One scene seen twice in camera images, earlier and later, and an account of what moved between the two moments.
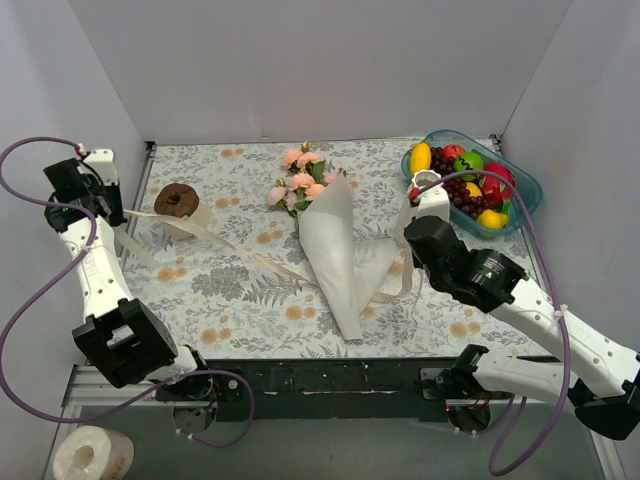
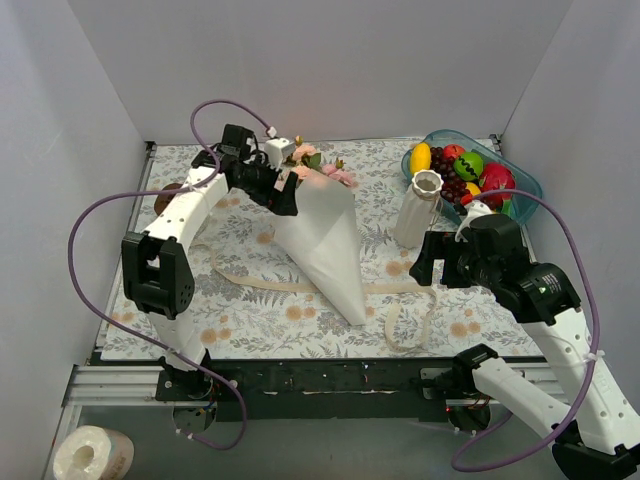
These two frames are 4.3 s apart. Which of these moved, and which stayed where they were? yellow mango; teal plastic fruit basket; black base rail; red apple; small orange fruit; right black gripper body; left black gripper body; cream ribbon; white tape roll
Moved: left black gripper body; right black gripper body; cream ribbon
Stayed: small orange fruit; black base rail; white tape roll; red apple; yellow mango; teal plastic fruit basket
